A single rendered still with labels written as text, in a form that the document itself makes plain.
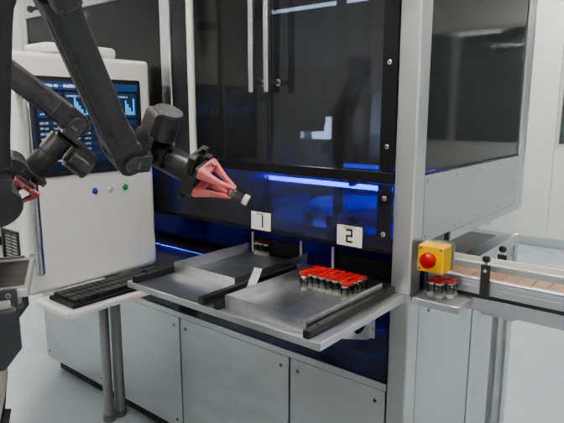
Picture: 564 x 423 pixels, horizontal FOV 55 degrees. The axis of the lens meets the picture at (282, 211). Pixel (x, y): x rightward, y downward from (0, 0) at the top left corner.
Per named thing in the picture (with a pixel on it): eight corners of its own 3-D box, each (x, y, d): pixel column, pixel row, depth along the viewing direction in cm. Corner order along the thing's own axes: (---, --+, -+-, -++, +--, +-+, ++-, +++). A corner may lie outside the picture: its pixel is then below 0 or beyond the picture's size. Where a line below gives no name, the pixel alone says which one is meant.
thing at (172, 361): (190, 316, 366) (185, 189, 350) (503, 427, 238) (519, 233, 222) (48, 371, 290) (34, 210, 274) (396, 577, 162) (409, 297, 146)
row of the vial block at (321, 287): (301, 284, 155) (301, 269, 155) (355, 298, 144) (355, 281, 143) (297, 286, 154) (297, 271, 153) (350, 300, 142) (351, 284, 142)
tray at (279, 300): (305, 277, 163) (305, 265, 163) (382, 295, 147) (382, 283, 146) (225, 307, 138) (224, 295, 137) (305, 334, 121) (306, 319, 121)
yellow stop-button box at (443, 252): (428, 264, 148) (429, 238, 147) (453, 268, 144) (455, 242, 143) (415, 270, 143) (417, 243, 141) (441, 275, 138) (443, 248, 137)
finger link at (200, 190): (232, 184, 103) (190, 162, 104) (221, 213, 107) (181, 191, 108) (246, 170, 109) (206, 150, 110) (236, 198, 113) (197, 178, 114)
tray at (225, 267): (248, 251, 193) (248, 242, 193) (306, 263, 177) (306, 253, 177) (174, 273, 167) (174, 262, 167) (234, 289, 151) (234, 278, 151)
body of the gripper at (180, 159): (197, 159, 103) (164, 143, 104) (185, 201, 109) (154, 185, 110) (212, 148, 109) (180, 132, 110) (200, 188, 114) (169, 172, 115)
